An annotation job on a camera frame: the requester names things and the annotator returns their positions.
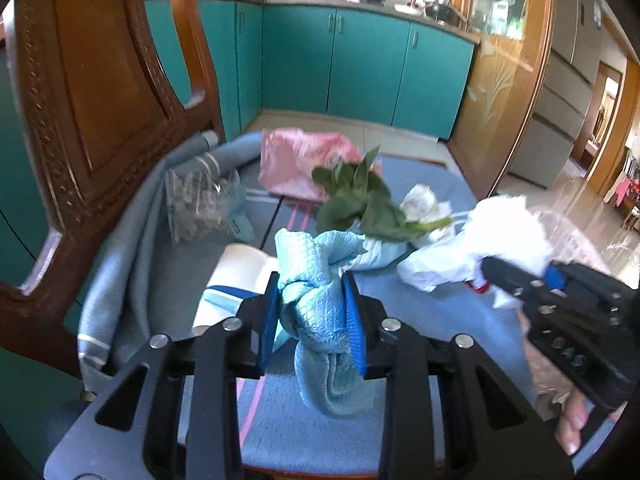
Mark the white plastic bag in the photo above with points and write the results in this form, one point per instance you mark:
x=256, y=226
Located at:
x=500, y=226

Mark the light blue knotted cloth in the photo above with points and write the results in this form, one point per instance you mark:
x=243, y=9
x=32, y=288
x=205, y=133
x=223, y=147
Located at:
x=313, y=312

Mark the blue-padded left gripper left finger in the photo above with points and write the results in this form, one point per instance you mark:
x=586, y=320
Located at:
x=259, y=316

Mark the white blue paper package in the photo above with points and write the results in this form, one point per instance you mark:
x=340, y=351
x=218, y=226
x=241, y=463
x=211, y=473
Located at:
x=242, y=272

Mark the pink plastic packaging bag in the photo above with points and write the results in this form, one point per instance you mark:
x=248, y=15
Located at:
x=307, y=165

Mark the dark pan on counter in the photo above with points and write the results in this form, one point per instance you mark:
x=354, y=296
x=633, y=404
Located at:
x=444, y=11

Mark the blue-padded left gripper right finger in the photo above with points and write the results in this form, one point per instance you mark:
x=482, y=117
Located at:
x=371, y=345

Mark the blue-grey striped seat cloth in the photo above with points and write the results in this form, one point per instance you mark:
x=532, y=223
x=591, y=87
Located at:
x=145, y=285

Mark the pink mesh trash basket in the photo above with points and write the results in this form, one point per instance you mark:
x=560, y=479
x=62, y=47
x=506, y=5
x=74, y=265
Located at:
x=568, y=245

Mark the wooden glass sliding door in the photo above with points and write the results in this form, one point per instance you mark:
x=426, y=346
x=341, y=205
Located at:
x=504, y=82

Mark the brown wooden chair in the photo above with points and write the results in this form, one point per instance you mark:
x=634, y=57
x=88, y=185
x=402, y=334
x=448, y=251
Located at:
x=99, y=113

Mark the person's right hand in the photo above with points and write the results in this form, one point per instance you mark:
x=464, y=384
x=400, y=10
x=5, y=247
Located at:
x=573, y=419

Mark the silver refrigerator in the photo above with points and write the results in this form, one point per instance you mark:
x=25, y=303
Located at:
x=566, y=94

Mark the clear crinkled plastic bag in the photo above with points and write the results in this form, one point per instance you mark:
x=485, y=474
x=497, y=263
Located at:
x=198, y=204

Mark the green leafy vegetable scraps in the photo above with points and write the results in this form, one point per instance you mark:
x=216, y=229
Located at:
x=357, y=194

